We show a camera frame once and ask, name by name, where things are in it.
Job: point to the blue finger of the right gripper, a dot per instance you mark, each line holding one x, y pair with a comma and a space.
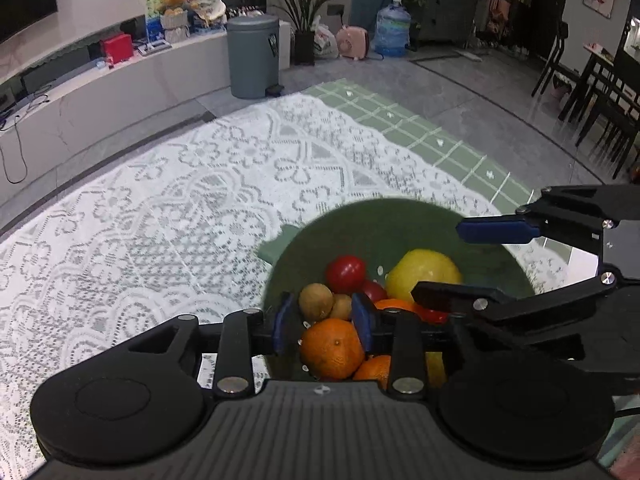
507, 229
566, 305

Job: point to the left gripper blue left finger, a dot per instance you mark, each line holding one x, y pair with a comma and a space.
245, 334

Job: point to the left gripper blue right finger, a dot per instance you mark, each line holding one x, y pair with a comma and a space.
398, 334

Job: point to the orange mandarin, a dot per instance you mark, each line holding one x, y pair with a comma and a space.
395, 304
331, 349
376, 368

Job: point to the red cherry tomato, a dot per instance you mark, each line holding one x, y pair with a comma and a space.
374, 291
345, 274
430, 316

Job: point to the yellow-green pear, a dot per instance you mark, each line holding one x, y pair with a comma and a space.
420, 265

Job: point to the brown kiwi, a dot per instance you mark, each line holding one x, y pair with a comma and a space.
315, 302

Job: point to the green plastic colander bowl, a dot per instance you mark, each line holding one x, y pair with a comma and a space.
380, 232

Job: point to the red cherry tomato front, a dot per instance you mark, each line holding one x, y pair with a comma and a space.
430, 316

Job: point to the green-red apple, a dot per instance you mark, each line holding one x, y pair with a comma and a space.
435, 369

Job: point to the green grid table mat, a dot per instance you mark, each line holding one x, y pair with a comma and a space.
418, 157

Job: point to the white lace tablecloth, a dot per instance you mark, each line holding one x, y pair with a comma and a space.
173, 230

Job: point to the black dining chair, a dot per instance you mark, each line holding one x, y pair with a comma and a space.
554, 63

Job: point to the blue water bottle jug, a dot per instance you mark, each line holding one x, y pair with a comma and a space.
392, 30

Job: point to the pink small heater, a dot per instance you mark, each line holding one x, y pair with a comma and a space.
353, 42

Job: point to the white plastic bag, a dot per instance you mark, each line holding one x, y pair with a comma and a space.
325, 44

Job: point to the tall potted plant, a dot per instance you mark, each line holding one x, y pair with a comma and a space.
302, 14

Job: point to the white marble tv bench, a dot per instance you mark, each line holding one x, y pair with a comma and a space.
86, 109

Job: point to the grey pedal trash bin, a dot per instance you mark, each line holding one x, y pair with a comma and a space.
254, 55

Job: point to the red box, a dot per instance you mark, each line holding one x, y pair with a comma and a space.
118, 48

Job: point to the teddy bear in pot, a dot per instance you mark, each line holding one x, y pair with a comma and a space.
174, 19

